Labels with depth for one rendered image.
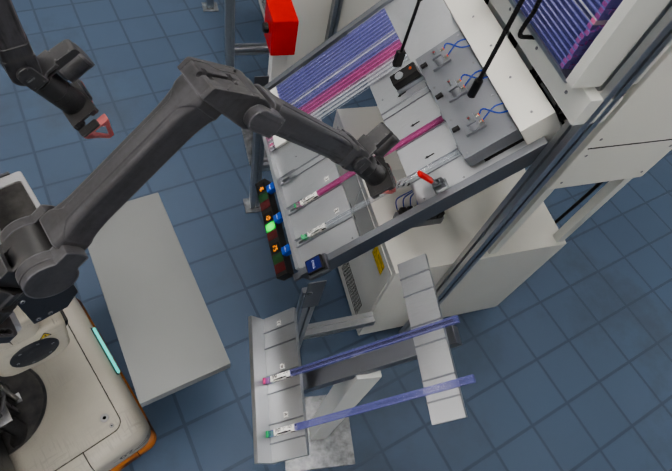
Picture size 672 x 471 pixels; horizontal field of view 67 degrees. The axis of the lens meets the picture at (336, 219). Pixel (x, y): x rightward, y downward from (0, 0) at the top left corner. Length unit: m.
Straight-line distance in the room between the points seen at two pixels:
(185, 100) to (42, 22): 2.63
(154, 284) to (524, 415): 1.53
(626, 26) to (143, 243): 1.30
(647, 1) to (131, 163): 0.83
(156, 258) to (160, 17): 1.99
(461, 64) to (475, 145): 0.23
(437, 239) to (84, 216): 1.17
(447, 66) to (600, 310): 1.66
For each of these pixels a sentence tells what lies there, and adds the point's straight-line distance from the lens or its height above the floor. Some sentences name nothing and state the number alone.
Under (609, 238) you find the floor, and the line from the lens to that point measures 2.97.
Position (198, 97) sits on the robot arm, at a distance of 0.73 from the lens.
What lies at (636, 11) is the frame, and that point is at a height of 1.56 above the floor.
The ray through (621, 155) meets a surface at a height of 1.12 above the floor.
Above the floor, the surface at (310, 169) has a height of 0.80.
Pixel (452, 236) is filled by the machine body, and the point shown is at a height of 0.62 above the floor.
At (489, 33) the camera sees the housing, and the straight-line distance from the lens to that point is 1.35.
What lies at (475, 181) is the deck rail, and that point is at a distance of 1.24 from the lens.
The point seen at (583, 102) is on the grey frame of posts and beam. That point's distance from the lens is 1.12.
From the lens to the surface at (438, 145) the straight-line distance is 1.33.
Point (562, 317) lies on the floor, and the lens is 2.57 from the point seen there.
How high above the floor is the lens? 1.97
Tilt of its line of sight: 56 degrees down
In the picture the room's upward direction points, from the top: 18 degrees clockwise
